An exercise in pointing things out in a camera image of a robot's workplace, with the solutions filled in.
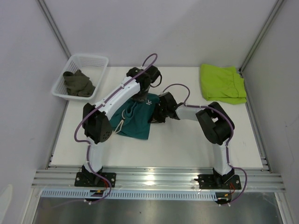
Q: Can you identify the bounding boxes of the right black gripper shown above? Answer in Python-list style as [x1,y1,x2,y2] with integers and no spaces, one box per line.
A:
[149,103,169,124]

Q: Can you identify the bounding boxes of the teal green shorts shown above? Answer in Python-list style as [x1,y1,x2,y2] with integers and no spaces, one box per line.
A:
[110,93,159,140]

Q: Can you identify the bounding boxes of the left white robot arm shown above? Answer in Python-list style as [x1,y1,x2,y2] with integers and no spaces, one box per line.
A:
[74,66,157,187]

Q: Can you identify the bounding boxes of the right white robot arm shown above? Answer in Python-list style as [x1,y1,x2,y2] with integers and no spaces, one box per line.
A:
[149,102,235,188]

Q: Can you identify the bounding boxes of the olive green shorts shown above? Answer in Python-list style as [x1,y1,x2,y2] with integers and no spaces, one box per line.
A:
[63,70,95,98]

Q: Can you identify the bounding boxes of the lime green folded shorts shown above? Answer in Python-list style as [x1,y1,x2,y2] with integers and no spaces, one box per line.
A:
[199,64,247,105]

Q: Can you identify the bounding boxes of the white plastic basket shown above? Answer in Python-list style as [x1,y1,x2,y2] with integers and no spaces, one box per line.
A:
[51,54,109,101]

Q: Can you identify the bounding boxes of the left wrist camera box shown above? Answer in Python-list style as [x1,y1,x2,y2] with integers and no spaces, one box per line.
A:
[146,65,161,83]

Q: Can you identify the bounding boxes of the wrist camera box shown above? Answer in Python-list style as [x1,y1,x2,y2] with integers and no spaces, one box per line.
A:
[159,92,177,111]
[146,65,161,83]

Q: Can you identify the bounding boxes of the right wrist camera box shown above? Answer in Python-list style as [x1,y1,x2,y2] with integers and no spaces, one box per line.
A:
[159,92,177,111]

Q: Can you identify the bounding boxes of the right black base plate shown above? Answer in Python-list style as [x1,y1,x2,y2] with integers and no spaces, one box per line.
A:
[194,174,242,190]

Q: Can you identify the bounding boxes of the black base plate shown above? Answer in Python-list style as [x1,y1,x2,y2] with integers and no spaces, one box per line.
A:
[194,174,242,190]
[74,172,116,188]

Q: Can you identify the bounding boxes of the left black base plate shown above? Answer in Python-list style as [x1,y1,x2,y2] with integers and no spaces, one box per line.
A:
[74,172,116,188]

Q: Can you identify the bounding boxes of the white slotted cable duct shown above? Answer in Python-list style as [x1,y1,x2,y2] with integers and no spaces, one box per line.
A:
[41,189,217,201]

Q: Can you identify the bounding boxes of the aluminium mounting rail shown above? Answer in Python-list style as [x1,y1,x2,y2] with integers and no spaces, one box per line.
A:
[31,167,286,192]

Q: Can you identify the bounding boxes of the left aluminium corner post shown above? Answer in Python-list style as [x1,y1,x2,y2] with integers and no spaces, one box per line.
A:
[36,0,71,59]

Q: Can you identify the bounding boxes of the aluminium corner post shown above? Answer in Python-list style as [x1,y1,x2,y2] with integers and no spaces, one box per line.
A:
[238,0,287,73]
[36,0,71,59]

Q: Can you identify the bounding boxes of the right aluminium corner post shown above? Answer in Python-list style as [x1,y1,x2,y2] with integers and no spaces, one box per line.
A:
[238,0,287,73]

